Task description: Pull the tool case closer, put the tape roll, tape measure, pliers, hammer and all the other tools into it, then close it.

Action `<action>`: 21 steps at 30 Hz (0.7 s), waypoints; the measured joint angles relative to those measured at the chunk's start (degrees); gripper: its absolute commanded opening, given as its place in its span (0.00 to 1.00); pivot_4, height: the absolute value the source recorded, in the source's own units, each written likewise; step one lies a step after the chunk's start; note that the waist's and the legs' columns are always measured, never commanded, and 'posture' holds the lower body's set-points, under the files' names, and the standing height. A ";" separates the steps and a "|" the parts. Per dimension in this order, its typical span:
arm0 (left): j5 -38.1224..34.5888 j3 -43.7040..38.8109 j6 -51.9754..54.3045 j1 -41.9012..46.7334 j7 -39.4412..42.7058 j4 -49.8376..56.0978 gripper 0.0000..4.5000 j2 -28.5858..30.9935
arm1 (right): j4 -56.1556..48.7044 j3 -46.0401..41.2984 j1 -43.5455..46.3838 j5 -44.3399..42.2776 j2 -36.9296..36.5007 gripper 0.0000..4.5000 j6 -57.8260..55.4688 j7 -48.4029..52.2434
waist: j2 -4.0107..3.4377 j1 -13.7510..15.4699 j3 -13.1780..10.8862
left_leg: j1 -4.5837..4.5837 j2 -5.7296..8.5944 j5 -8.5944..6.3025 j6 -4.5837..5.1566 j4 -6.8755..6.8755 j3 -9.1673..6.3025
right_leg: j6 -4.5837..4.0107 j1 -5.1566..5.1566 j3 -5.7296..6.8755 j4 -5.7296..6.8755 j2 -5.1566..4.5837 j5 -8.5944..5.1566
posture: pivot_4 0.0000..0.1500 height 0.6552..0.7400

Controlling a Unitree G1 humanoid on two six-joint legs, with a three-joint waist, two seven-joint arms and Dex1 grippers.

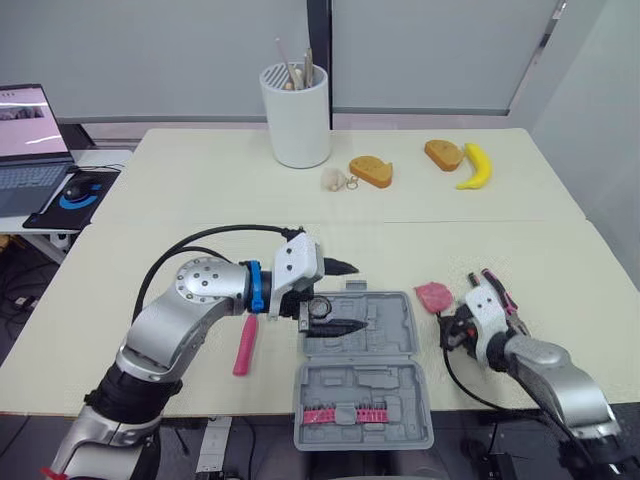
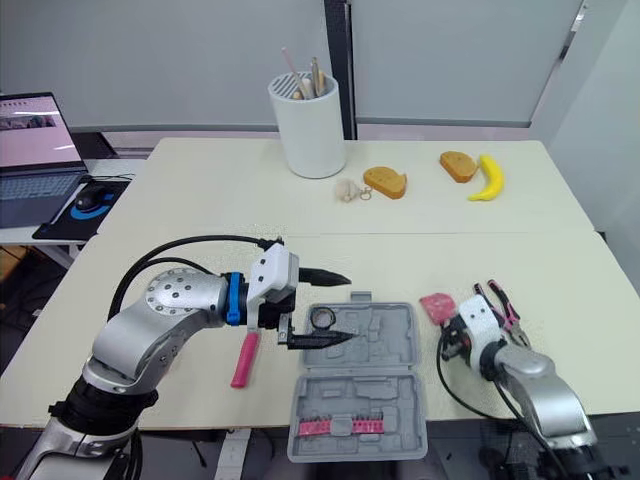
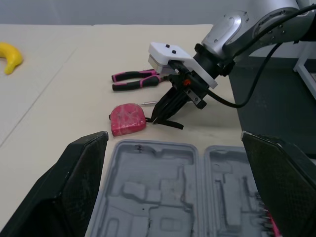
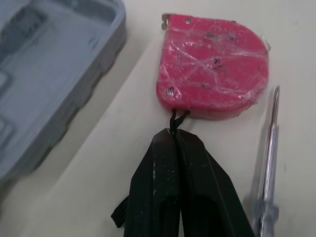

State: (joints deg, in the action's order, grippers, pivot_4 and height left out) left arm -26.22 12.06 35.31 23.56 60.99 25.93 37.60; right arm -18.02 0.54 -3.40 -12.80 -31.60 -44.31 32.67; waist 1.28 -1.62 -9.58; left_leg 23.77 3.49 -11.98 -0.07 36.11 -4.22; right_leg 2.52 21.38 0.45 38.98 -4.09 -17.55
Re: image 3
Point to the pink tape measure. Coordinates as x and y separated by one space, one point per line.
126 118

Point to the pink bit row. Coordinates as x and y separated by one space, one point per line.
270 217

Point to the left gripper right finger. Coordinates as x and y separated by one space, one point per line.
288 187

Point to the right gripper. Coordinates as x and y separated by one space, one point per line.
195 89

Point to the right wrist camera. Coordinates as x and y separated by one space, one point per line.
168 53

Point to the grey tool case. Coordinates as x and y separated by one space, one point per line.
160 172

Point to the pink and black pliers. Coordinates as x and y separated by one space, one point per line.
128 86

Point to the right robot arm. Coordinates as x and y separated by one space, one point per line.
227 32

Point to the yellow toy banana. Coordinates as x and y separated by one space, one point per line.
12 56

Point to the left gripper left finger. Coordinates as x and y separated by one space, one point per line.
64 192

